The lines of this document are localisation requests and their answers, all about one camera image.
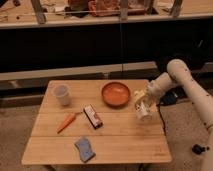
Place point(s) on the black floor object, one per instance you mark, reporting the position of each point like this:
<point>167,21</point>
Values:
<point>197,149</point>

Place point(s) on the translucent plastic cup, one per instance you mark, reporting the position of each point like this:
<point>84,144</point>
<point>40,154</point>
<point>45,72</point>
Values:
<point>62,94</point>

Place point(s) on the blue sponge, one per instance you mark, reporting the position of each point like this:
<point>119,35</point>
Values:
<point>85,150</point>

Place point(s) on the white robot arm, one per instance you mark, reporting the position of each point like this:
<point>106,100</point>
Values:
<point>178,74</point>

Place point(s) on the orange bowl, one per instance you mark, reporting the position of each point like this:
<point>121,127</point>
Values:
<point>115,94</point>

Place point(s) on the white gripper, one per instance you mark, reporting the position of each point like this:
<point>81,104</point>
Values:
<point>150,96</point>

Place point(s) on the wooden bench with clutter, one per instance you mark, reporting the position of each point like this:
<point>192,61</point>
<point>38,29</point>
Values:
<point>47,13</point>

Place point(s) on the brown snack box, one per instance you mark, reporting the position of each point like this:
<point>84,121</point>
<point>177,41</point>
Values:
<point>92,116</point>

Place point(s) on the orange toy carrot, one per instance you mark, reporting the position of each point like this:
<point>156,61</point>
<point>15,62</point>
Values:
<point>67,121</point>

